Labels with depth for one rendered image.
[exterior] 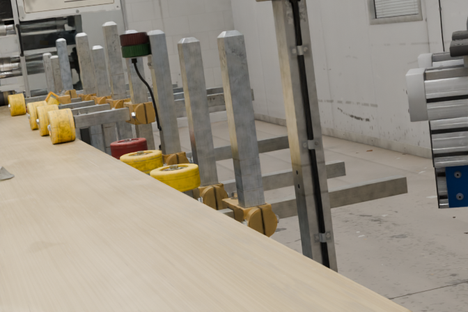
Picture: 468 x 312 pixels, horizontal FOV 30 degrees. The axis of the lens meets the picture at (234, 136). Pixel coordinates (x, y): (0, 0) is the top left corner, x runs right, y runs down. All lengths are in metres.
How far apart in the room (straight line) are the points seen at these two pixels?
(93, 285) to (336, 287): 0.24
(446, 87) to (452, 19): 4.33
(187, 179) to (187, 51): 0.32
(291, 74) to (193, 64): 0.51
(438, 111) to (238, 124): 0.43
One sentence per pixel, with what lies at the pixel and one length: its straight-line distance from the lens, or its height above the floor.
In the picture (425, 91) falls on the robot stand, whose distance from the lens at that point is 1.66.
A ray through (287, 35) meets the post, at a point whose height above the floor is 1.10.
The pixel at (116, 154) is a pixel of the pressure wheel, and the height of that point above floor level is 0.89.
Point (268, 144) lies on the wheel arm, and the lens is 2.00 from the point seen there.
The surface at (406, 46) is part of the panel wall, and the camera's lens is 6.61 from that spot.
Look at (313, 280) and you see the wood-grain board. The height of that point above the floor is 0.90.
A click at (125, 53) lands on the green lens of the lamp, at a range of 1.86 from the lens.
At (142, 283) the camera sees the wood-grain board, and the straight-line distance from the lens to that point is 0.82.
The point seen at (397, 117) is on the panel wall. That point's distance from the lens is 6.91.
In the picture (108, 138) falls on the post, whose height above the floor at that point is 0.84.
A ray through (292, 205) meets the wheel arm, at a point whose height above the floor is 0.81.
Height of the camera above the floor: 1.12
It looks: 7 degrees down
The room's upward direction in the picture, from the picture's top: 7 degrees counter-clockwise
